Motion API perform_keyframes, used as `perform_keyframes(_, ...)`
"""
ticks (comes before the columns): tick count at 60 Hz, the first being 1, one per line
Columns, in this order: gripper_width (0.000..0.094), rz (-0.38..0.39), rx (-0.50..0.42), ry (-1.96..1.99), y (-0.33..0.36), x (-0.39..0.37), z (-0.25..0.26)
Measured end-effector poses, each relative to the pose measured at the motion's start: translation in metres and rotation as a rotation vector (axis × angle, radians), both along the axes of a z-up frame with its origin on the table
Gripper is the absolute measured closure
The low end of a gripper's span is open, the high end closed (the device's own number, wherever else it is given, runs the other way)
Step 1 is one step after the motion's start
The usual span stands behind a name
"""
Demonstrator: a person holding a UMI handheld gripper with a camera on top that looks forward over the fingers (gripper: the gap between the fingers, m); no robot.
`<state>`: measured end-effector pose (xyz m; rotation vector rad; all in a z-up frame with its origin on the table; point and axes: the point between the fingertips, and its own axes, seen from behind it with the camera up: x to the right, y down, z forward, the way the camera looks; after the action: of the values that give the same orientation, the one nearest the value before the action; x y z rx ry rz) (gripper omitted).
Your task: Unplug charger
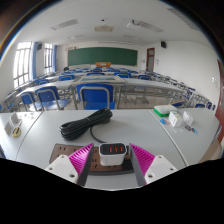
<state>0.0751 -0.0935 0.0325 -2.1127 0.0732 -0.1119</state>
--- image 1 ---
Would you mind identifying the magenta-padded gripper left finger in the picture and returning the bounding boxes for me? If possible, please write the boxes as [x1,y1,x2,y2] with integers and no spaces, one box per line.
[44,142,95,187]

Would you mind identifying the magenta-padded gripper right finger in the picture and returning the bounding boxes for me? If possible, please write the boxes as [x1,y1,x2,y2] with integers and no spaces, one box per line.
[128,142,178,187]

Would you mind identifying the white charger block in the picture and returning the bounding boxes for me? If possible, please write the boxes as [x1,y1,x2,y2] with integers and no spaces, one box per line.
[98,142,128,167]

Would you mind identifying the blue printed card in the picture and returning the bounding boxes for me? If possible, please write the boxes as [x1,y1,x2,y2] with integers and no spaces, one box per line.
[159,118,172,128]

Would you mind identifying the small white box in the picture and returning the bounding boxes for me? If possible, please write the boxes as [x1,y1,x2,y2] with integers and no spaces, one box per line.
[9,112,21,127]
[168,111,184,128]
[182,111,195,126]

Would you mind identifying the green and white flat box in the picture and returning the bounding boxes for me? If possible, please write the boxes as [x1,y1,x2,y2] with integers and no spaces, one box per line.
[153,104,178,118]

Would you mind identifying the round yellow object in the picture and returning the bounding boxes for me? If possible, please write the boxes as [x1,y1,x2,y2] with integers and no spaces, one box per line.
[12,127,22,138]

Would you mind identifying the blue chairs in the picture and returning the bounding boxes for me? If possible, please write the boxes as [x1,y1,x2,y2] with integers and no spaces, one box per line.
[0,66,214,113]

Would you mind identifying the red-brown door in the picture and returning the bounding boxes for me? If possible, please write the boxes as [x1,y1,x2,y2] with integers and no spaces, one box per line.
[214,59,224,134]

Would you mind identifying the brown door with window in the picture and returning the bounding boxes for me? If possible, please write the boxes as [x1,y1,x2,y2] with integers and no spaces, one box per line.
[145,47,156,73]

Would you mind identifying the narrow window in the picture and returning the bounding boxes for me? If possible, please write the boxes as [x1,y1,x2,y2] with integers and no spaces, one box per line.
[43,43,54,74]

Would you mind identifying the orange lectern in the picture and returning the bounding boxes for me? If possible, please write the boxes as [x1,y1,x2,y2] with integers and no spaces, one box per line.
[95,61,112,69]

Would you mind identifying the large window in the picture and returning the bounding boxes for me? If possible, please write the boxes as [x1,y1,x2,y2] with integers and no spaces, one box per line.
[13,41,33,88]

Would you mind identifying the green blackboard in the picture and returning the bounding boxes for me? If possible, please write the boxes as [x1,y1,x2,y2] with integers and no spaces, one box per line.
[67,46,139,67]

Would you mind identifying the ceiling lights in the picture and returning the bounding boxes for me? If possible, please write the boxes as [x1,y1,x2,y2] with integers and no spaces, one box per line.
[49,8,201,41]

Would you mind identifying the ceiling air conditioner vent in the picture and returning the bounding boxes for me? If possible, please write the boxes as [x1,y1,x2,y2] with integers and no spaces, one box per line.
[94,25,115,33]

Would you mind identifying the white ceiling projector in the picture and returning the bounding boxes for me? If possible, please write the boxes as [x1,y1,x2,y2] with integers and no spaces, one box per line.
[125,19,141,30]

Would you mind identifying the black coiled cable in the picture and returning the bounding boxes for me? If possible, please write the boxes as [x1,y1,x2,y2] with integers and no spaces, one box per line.
[59,107,114,144]

